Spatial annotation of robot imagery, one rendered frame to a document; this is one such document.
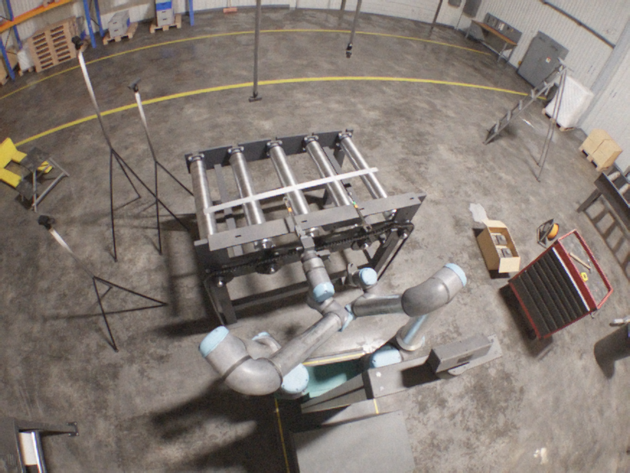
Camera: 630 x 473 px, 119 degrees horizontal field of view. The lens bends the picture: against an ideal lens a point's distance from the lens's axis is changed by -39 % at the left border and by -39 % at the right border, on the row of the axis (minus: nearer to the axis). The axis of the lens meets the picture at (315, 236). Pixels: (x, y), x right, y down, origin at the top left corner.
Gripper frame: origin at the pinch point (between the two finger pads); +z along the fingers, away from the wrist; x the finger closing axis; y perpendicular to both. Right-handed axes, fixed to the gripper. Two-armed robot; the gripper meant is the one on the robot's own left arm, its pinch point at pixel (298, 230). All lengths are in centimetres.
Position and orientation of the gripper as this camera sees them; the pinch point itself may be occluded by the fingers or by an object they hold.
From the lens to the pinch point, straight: 138.9
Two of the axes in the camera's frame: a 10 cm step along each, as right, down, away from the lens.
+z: -3.5, -8.0, 4.9
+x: -1.3, 5.6, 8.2
